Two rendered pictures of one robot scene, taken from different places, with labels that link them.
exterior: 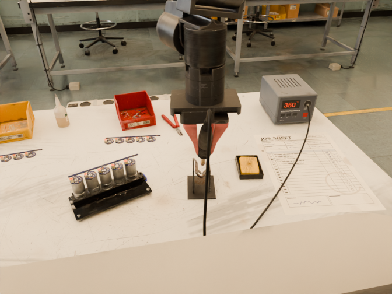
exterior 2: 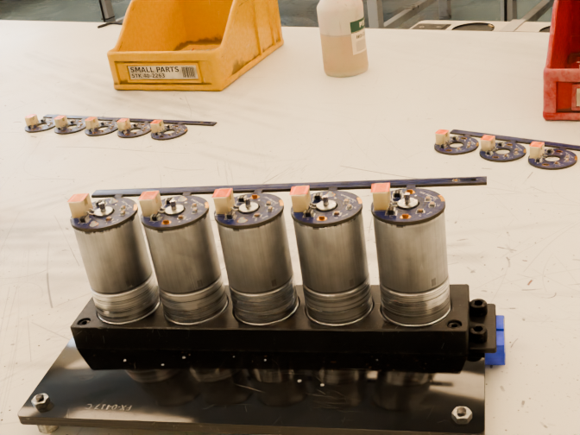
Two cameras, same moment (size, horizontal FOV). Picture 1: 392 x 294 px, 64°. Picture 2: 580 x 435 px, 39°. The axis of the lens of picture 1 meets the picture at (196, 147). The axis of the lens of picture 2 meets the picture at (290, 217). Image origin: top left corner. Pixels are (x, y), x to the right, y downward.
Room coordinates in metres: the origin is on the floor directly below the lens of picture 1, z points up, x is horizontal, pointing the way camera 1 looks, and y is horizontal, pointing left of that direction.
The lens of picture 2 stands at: (0.33, -0.01, 0.94)
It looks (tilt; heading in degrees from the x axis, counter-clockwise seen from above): 27 degrees down; 47
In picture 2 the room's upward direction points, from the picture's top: 9 degrees counter-clockwise
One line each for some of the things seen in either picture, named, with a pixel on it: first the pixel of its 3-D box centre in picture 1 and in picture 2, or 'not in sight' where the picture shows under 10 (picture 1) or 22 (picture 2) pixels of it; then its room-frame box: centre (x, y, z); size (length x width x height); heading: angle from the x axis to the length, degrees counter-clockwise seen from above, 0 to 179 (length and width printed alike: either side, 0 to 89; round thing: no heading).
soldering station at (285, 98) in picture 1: (286, 98); not in sight; (0.86, -0.27, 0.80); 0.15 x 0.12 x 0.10; 8
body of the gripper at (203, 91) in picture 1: (205, 86); not in sight; (0.42, -0.01, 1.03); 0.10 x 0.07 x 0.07; 92
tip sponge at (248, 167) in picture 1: (248, 166); not in sight; (0.58, -0.13, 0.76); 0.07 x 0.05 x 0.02; 2
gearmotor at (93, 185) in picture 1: (92, 184); (187, 268); (0.49, 0.21, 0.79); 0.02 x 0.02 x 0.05
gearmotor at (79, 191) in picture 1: (79, 188); (118, 269); (0.47, 0.24, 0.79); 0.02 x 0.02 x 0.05
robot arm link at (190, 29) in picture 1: (202, 42); not in sight; (0.43, -0.01, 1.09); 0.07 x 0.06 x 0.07; 30
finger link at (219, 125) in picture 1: (203, 128); not in sight; (0.42, -0.01, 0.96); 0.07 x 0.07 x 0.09; 2
